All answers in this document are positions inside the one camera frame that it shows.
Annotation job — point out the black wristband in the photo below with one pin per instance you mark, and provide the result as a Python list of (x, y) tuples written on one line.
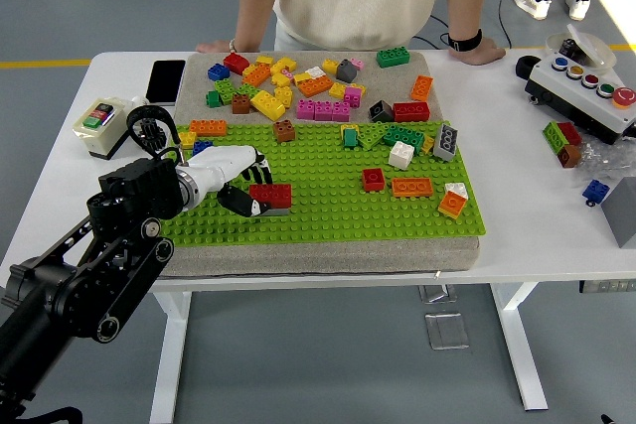
[(465, 42)]

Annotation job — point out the blue four-stud brick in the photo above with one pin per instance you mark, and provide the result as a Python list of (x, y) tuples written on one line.
[(218, 72), (203, 147)]

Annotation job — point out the person's right hand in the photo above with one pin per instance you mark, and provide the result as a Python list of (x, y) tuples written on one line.
[(216, 46)]

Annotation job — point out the white button control box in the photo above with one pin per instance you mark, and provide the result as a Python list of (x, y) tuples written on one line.
[(571, 96)]

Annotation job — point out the red eight-stud brick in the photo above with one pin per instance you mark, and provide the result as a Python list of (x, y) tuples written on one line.
[(278, 193), (411, 112)]

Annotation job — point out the grey box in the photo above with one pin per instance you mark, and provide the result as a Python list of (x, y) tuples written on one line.
[(623, 220)]

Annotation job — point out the cream switch box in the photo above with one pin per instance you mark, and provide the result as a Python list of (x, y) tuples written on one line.
[(102, 131)]

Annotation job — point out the orange eight-stud brick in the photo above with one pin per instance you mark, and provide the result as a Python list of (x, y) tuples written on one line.
[(257, 75), (208, 128), (422, 89), (315, 87)]

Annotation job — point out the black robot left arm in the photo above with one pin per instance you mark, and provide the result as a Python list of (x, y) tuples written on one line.
[(139, 185)]

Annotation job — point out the person's left hand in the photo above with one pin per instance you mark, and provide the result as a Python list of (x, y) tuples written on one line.
[(479, 54)]

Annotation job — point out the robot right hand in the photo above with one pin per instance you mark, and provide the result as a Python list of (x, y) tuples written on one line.
[(607, 420)]

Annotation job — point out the black smartphone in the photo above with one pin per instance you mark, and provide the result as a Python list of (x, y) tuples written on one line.
[(165, 82)]

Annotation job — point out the dark grey roof brick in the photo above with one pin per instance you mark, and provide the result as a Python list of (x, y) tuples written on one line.
[(346, 72)]

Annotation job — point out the yellow eight-stud brick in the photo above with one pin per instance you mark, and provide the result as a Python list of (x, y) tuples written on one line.
[(268, 106)]

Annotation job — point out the orange brick hollow side up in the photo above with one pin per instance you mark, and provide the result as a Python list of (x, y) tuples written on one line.
[(412, 188)]

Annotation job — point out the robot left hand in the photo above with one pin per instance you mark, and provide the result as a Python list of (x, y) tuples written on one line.
[(223, 161)]

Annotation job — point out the green studded baseplate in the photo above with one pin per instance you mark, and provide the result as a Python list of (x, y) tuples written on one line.
[(323, 225)]

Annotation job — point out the grey eight-stud brick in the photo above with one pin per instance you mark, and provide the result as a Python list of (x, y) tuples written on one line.
[(278, 212)]

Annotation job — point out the small pink brick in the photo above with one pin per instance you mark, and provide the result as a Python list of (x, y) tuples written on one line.
[(287, 72), (358, 64)]

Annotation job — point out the red four-stud brick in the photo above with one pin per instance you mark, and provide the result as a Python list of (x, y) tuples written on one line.
[(236, 63), (373, 181)]

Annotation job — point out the table height control panel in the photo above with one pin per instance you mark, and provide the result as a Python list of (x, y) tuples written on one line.
[(608, 287)]

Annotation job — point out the clear plastic bag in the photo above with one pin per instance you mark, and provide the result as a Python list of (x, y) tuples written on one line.
[(603, 158)]

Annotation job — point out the clear plastic lidded container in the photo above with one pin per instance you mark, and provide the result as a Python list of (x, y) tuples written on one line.
[(596, 49)]

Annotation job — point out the small white plastic part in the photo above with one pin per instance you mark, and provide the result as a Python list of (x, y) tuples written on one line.
[(138, 100)]

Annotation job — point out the white four-stud brick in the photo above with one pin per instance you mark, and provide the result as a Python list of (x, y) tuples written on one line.
[(400, 156), (457, 189)]

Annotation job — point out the orange and yellow brick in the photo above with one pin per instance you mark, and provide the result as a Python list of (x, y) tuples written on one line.
[(451, 204)]

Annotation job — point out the grey foam mat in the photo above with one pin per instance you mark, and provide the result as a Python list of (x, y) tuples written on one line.
[(308, 257)]

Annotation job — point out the yellow four-stud brick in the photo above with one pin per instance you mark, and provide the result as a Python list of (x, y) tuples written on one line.
[(284, 95), (189, 138), (329, 66), (337, 91), (280, 79)]

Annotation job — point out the green eight-stud brick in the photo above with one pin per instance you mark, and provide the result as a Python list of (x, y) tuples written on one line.
[(403, 137), (393, 58)]

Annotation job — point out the white table leg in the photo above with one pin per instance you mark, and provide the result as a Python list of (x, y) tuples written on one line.
[(517, 344), (171, 354)]

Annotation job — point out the pink four-stud brick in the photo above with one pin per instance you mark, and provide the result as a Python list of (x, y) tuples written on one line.
[(305, 110), (353, 97)]

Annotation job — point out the grey six-stud brick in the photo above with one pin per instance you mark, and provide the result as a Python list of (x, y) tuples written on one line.
[(445, 143)]

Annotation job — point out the person's right forearm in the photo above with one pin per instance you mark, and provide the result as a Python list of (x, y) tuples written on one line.
[(254, 17)]

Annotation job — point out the lime green flat brick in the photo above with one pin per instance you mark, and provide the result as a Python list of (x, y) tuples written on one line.
[(371, 137)]

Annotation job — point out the black four-stud brick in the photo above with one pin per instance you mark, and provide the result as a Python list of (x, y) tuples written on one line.
[(380, 111)]

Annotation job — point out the small teal green brick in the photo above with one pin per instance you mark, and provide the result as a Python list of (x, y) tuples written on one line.
[(351, 139)]

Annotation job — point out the brown four-stud brick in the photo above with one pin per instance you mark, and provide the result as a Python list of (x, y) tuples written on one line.
[(241, 105), (283, 132)]

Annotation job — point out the clear floor cover plate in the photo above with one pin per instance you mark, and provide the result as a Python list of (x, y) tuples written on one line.
[(447, 332), (437, 295)]

